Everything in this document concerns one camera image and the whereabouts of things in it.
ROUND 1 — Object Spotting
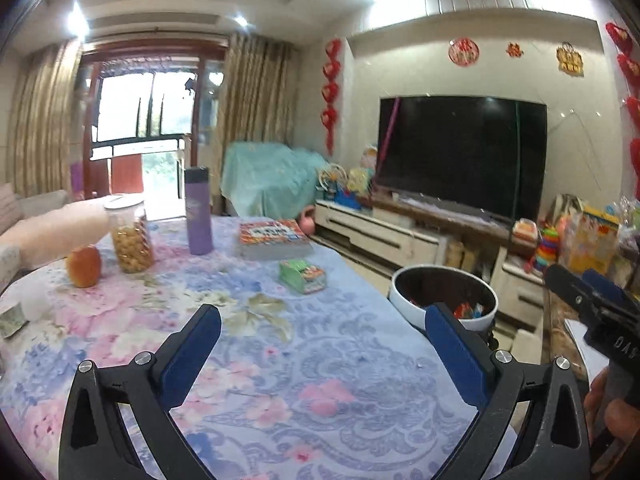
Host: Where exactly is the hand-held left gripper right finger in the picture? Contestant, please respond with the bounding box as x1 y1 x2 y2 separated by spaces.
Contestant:
424 301 593 480

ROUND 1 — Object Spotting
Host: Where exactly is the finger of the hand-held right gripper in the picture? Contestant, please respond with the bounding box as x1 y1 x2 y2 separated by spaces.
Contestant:
581 268 640 308
544 263 613 328

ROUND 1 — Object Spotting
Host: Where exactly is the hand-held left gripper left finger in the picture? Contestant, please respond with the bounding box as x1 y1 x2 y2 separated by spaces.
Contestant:
59 303 223 480

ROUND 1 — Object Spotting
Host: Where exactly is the white round trash bin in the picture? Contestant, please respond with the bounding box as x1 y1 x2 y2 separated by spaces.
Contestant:
389 265 501 341

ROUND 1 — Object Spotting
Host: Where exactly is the person's right hand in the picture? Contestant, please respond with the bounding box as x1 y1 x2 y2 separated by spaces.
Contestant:
582 365 640 461

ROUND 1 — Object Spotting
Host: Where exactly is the yellow colourful gift bag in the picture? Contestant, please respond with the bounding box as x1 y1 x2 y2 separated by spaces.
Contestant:
560 205 621 273

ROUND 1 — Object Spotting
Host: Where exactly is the floral tablecloth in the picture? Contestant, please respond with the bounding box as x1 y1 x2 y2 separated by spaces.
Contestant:
0 215 518 480

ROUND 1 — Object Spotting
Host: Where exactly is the clear popcorn jar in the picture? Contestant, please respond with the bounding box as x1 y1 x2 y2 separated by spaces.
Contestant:
103 196 156 274

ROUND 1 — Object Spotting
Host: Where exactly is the green juice box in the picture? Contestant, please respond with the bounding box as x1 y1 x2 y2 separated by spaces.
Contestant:
278 258 327 295

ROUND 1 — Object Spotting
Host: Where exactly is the purple thermos bottle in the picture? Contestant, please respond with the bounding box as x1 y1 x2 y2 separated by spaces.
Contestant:
184 165 214 256

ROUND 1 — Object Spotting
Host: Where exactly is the colourful book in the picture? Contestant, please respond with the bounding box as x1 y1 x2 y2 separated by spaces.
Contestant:
236 219 313 261

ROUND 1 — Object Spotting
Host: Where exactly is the red yellow apple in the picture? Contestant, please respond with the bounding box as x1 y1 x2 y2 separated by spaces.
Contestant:
66 244 103 289

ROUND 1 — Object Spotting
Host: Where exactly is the white television stand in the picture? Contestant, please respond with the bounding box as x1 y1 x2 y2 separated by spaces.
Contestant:
315 195 551 331

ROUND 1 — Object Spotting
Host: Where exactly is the black television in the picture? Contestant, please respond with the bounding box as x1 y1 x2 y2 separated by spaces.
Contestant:
375 95 548 223

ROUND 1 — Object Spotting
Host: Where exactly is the pink sofa blanket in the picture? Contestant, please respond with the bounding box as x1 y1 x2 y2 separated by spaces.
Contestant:
0 199 111 271

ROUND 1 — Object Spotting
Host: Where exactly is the crushed green white carton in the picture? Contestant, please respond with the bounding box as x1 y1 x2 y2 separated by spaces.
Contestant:
0 307 27 339

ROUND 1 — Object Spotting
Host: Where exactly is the teal cloth cover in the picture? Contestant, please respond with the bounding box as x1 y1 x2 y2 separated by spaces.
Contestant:
220 141 328 218

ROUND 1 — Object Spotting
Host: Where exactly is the colourful toy house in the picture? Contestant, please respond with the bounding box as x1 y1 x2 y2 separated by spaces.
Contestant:
347 167 373 196

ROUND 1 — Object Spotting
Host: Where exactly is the patterned sofa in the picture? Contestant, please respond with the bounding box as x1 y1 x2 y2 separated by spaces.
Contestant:
0 182 111 286

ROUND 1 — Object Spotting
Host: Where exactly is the toy ferris wheel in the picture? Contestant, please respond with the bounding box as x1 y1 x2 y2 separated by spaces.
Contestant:
316 164 348 198

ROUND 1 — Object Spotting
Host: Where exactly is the red heart hanging decoration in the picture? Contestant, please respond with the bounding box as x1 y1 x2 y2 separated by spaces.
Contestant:
605 20 640 181
321 37 343 156

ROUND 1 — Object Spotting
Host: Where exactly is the pink stick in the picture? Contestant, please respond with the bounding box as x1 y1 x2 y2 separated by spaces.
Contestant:
375 97 401 171

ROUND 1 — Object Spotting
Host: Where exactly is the striped pink pillow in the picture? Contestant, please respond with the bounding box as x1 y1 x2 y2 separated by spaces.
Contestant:
0 182 23 233

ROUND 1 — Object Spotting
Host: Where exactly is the beige curtain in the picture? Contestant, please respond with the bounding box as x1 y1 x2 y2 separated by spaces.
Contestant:
212 32 301 216
5 40 83 198

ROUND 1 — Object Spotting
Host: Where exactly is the rainbow stacking ring toy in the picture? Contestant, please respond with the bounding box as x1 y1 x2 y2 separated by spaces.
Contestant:
531 227 562 266

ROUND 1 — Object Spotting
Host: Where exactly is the gold red wall decoration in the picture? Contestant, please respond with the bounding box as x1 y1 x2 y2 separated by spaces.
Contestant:
556 42 585 77

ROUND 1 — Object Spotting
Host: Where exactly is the wooden balcony door frame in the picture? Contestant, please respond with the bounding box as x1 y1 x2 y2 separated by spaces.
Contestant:
75 35 231 206

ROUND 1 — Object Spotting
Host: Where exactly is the round red wall sticker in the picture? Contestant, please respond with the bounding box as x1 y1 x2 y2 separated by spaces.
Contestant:
448 36 481 67

